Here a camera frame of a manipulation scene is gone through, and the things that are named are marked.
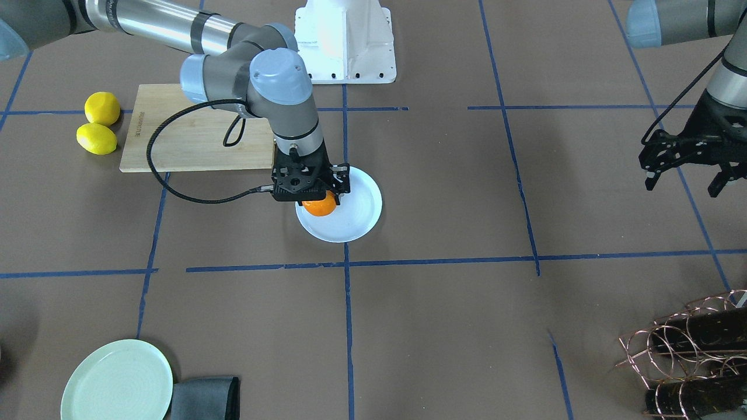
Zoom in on light blue plate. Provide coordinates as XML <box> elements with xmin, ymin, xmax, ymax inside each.
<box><xmin>295</xmin><ymin>166</ymin><xmax>383</xmax><ymax>243</ymax></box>

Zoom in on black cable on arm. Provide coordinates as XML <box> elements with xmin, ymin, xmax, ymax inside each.
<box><xmin>641</xmin><ymin>47</ymin><xmax>728</xmax><ymax>146</ymax></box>
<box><xmin>146</xmin><ymin>98</ymin><xmax>276</xmax><ymax>205</ymax></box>

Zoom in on green glass wine bottle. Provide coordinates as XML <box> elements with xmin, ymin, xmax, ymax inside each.
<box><xmin>651</xmin><ymin>307</ymin><xmax>746</xmax><ymax>356</ymax></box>

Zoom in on upper yellow lemon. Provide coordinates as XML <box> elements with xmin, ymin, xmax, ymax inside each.
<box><xmin>76</xmin><ymin>122</ymin><xmax>118</xmax><ymax>155</ymax></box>

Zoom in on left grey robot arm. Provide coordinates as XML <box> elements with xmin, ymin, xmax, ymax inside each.
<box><xmin>625</xmin><ymin>1</ymin><xmax>746</xmax><ymax>198</ymax></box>

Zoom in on copper wire bottle rack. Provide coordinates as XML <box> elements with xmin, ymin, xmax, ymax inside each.
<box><xmin>618</xmin><ymin>289</ymin><xmax>746</xmax><ymax>419</ymax></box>

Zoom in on lower yellow lemon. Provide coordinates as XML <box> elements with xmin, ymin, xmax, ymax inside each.
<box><xmin>83</xmin><ymin>92</ymin><xmax>122</xmax><ymax>127</ymax></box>

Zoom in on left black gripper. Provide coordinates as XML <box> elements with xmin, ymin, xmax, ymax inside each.
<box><xmin>638</xmin><ymin>91</ymin><xmax>746</xmax><ymax>198</ymax></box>

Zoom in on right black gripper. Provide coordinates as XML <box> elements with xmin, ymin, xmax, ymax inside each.
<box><xmin>270</xmin><ymin>146</ymin><xmax>351</xmax><ymax>205</ymax></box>

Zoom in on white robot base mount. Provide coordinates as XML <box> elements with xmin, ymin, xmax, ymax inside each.
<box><xmin>294</xmin><ymin>1</ymin><xmax>397</xmax><ymax>85</ymax></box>

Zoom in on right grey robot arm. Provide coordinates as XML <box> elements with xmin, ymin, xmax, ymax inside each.
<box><xmin>1</xmin><ymin>1</ymin><xmax>351</xmax><ymax>207</ymax></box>

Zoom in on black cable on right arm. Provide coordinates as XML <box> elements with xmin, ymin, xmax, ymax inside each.
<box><xmin>146</xmin><ymin>98</ymin><xmax>276</xmax><ymax>205</ymax></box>

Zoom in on bamboo cutting board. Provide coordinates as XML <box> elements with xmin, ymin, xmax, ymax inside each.
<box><xmin>120</xmin><ymin>83</ymin><xmax>274</xmax><ymax>173</ymax></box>

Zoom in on yellow lemon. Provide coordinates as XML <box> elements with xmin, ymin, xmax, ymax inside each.
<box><xmin>83</xmin><ymin>92</ymin><xmax>122</xmax><ymax>127</ymax></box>
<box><xmin>76</xmin><ymin>122</ymin><xmax>118</xmax><ymax>155</ymax></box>

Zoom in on orange fruit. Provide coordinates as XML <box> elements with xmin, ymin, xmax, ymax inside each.
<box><xmin>302</xmin><ymin>191</ymin><xmax>338</xmax><ymax>217</ymax></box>

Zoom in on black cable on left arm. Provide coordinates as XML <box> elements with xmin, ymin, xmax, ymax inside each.
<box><xmin>641</xmin><ymin>47</ymin><xmax>728</xmax><ymax>146</ymax></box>

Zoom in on light green plate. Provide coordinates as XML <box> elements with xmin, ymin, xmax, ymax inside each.
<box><xmin>60</xmin><ymin>339</ymin><xmax>174</xmax><ymax>419</ymax></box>

